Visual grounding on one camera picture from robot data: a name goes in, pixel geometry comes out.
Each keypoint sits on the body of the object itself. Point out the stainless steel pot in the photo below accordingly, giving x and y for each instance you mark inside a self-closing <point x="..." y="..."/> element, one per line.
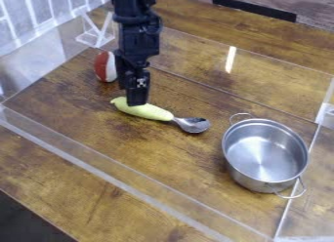
<point x="265" y="156"/>

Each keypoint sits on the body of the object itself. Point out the black wall strip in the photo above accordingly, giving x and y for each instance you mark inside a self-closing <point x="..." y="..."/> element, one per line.
<point x="256" y="9"/>

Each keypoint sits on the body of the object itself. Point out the clear acrylic stand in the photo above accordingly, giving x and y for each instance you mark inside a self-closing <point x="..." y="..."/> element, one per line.
<point x="96" y="36"/>

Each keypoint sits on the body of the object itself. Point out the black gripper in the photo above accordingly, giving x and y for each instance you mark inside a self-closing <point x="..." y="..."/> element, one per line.
<point x="139" y="34"/>

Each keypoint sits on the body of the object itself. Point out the green handled metal spoon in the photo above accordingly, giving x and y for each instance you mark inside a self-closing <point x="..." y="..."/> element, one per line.
<point x="148" y="111"/>

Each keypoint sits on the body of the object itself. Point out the clear acrylic bracket right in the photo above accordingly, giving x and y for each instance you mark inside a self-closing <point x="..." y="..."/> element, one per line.
<point x="324" y="116"/>

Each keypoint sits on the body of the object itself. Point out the red white toy mushroom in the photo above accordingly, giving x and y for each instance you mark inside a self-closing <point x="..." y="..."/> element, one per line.
<point x="104" y="67"/>

